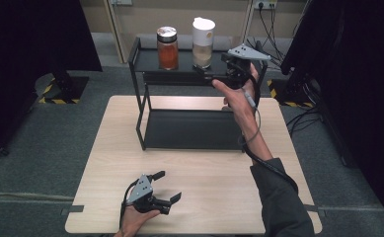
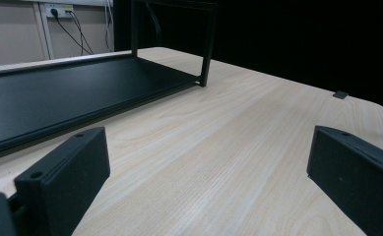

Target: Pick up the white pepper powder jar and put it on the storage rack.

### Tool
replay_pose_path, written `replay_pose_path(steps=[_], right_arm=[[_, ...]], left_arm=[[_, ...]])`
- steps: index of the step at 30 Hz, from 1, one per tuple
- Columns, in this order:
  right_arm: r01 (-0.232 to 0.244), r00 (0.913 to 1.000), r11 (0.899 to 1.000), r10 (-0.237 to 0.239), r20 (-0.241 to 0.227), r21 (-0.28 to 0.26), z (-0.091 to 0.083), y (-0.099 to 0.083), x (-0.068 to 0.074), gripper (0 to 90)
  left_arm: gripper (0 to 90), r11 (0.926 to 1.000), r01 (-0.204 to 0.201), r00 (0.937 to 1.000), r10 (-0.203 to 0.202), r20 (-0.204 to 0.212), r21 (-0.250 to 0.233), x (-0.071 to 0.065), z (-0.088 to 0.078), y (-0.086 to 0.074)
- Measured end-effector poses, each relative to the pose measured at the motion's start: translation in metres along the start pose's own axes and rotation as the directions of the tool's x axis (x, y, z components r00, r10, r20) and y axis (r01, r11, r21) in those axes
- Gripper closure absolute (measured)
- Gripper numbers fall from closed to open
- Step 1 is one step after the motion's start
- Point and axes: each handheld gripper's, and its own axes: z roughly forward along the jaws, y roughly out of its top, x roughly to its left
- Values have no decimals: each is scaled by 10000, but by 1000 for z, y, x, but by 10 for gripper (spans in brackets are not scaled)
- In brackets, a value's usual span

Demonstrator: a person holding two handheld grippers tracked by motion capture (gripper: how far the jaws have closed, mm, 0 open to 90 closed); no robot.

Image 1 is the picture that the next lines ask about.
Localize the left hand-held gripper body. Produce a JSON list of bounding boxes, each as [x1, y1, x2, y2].
[[125, 174, 173, 215]]

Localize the grey tape strip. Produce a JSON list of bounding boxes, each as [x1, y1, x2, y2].
[[306, 203, 328, 218], [60, 204, 86, 217]]

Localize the black curtain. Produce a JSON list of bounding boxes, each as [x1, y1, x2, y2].
[[279, 0, 384, 231], [0, 0, 104, 163]]

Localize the white wall power socket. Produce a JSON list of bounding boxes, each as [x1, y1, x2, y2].
[[253, 0, 278, 11]]

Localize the black cables on floor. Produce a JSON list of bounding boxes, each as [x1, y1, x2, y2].
[[285, 105, 323, 138]]

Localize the stand base with striped tape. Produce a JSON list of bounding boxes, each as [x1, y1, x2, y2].
[[267, 76, 316, 109], [38, 72, 91, 106]]

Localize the red spice jar silver lid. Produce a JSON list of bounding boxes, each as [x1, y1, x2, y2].
[[156, 26, 180, 71]]

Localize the white lidded spice jar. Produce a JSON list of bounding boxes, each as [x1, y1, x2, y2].
[[192, 17, 216, 70]]

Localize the left hand-held gripper cable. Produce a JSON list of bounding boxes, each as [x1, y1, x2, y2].
[[117, 180, 138, 232]]

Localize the person's right hand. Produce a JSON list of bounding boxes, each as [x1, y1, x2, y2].
[[211, 62, 262, 133]]

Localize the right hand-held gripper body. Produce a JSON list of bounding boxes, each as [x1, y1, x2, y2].
[[220, 43, 272, 90]]

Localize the black metal two-tier shelf rack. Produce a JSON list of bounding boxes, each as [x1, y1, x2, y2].
[[127, 37, 269, 154]]

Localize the black cables from power socket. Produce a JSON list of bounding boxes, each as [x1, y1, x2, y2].
[[246, 3, 286, 71]]

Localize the person's left hand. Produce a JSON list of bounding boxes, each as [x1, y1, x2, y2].
[[115, 203, 161, 237]]

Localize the right hand-held gripper cable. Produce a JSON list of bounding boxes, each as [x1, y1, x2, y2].
[[238, 91, 300, 196]]

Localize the hand-held gripper cable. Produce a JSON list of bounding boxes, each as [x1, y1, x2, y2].
[[238, 91, 300, 196], [117, 180, 138, 232]]

